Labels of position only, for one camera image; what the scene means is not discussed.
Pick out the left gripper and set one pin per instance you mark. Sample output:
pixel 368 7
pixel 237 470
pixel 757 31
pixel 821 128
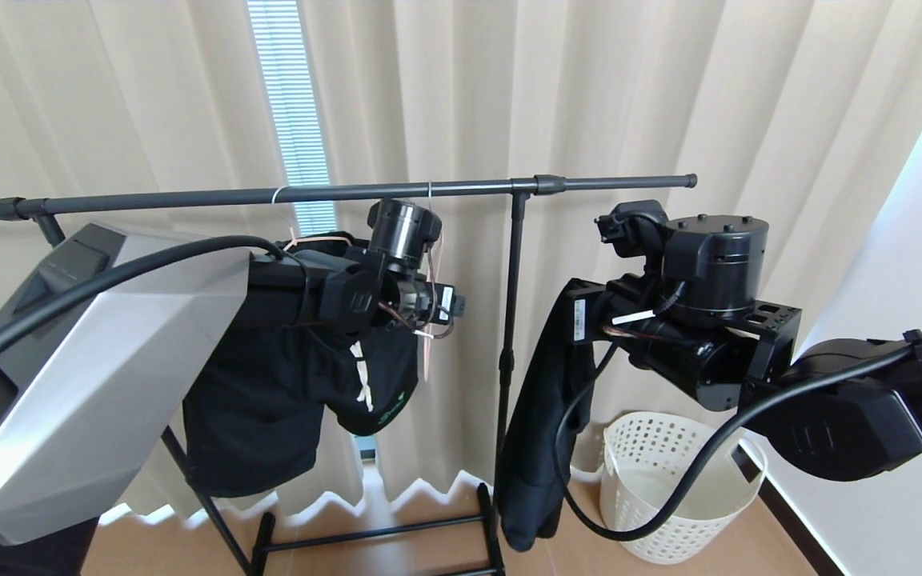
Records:
pixel 417 302

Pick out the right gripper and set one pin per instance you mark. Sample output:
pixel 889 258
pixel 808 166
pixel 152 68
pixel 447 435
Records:
pixel 669 352

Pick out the pink clothes hanger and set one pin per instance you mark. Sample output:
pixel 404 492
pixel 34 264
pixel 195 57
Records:
pixel 317 239
pixel 427 364

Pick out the black garment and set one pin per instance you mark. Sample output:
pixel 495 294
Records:
pixel 541 416
pixel 261 416

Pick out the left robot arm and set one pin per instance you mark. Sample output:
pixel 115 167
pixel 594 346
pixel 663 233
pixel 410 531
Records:
pixel 109 360

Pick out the white laundry basket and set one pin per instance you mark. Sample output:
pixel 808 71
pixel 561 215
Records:
pixel 669 512

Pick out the black clothes rack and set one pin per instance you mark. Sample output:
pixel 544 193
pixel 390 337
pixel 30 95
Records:
pixel 189 196

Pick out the window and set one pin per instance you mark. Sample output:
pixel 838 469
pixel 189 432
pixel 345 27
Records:
pixel 289 96

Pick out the beige curtain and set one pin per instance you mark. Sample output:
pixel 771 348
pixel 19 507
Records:
pixel 629 96
pixel 149 96

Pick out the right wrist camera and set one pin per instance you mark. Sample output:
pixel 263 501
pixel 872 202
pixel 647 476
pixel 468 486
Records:
pixel 629 220

